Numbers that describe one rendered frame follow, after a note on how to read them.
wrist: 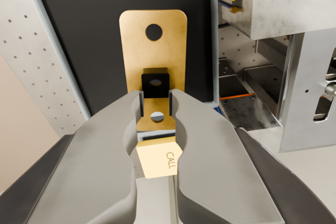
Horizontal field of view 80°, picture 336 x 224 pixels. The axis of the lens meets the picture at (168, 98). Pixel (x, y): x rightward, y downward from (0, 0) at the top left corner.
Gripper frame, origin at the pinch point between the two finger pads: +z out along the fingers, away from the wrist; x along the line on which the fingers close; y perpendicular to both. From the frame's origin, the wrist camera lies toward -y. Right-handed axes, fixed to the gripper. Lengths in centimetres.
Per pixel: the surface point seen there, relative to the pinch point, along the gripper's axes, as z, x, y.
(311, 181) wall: 76, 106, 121
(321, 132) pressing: 23, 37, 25
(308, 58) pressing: 23.4, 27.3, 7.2
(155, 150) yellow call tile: 7.4, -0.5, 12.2
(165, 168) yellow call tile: 7.4, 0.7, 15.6
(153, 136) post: 9.4, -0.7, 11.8
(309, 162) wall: 92, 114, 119
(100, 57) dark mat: 7.3, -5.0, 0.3
